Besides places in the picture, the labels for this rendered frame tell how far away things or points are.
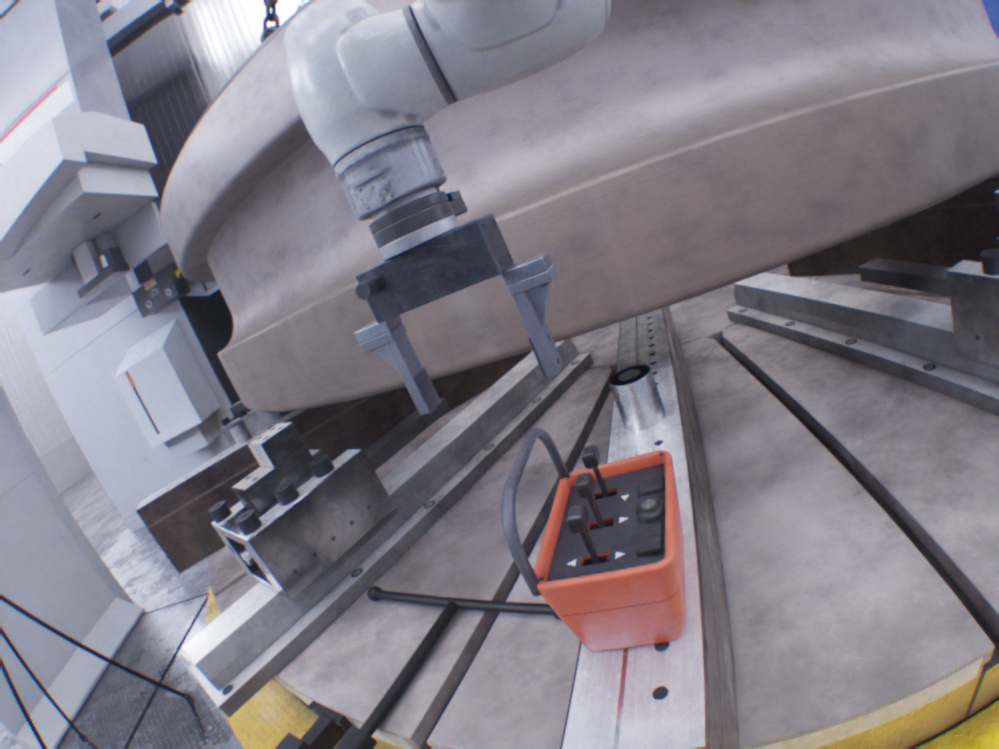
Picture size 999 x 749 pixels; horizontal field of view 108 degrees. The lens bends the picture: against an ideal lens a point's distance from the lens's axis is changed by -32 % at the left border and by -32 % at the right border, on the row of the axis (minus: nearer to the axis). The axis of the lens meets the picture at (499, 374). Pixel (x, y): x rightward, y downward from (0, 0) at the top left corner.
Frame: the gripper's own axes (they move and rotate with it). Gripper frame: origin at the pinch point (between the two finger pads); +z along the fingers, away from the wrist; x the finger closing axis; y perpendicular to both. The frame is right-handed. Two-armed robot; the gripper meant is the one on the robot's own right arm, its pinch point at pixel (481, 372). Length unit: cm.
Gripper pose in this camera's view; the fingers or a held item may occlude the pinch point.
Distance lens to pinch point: 49.8
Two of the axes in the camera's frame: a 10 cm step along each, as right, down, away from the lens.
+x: 8.8, -2.8, -3.8
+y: -2.5, 3.9, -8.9
